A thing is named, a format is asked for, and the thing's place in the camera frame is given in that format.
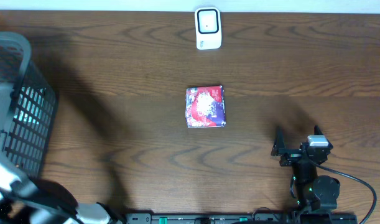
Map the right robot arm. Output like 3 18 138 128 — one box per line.
271 126 340 223

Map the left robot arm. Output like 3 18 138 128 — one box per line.
0 79 127 223

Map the grey plastic mesh basket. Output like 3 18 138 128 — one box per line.
0 32 58 178

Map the purple red tissue pack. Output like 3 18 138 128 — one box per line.
185 85 226 128

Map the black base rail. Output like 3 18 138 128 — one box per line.
125 210 358 224

